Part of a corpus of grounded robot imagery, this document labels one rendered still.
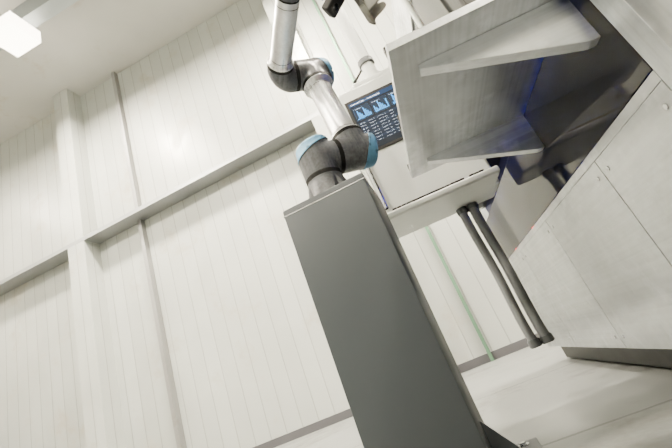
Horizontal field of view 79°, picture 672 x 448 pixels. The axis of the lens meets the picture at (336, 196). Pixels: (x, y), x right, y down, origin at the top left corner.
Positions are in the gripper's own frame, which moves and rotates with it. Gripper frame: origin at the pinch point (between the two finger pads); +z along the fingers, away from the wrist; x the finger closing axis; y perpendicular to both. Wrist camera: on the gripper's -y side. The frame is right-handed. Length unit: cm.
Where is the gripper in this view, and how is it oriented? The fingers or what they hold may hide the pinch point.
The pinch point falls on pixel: (370, 22)
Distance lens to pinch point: 113.0
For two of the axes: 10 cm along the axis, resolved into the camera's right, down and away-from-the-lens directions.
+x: 4.9, 2.0, 8.5
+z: 3.5, 8.5, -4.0
